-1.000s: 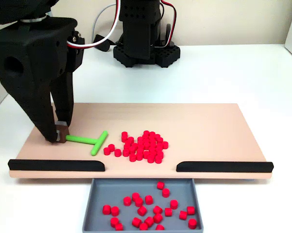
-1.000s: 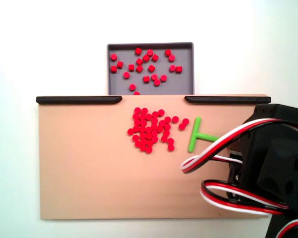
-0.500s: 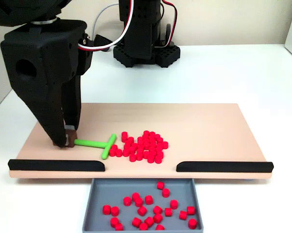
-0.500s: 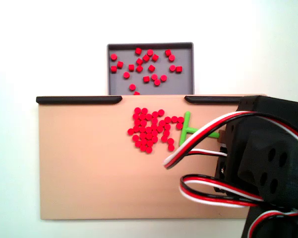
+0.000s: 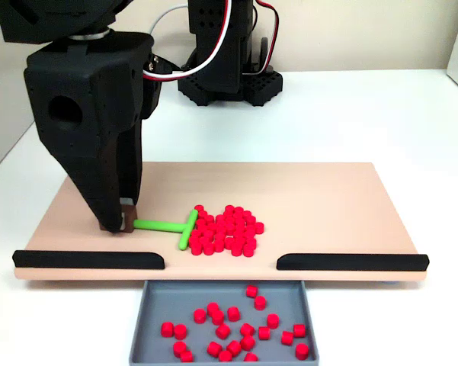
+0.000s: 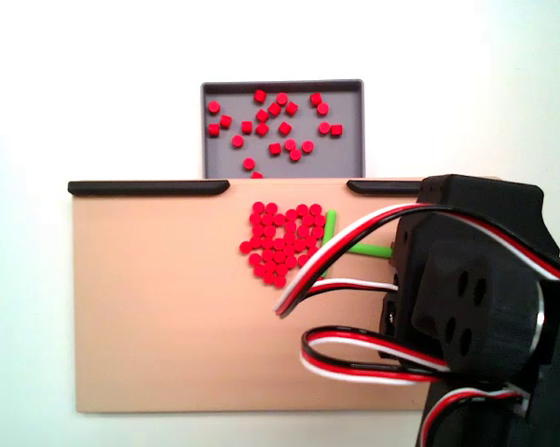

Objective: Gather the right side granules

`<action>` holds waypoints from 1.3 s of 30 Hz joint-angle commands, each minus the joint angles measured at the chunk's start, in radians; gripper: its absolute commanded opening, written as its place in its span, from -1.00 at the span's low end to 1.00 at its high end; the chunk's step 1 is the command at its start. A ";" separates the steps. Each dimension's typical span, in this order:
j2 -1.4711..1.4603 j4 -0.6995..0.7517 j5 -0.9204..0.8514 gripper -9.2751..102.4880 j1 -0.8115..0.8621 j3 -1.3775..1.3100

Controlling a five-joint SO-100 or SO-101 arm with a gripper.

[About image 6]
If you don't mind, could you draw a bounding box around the green T-shaped pusher tool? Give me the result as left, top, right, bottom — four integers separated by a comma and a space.
320, 209, 395, 279

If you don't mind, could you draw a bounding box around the grey shallow tray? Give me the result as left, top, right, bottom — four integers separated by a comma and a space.
200, 78, 366, 181

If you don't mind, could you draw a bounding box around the peach flat board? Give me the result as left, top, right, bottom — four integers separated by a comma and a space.
69, 175, 502, 414

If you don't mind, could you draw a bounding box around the black board edge rail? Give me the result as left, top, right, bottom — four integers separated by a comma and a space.
67, 180, 231, 196
346, 179, 423, 196

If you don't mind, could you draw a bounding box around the red black white servo cable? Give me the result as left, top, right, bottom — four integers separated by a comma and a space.
273, 204, 560, 320
417, 385, 532, 447
300, 325, 454, 387

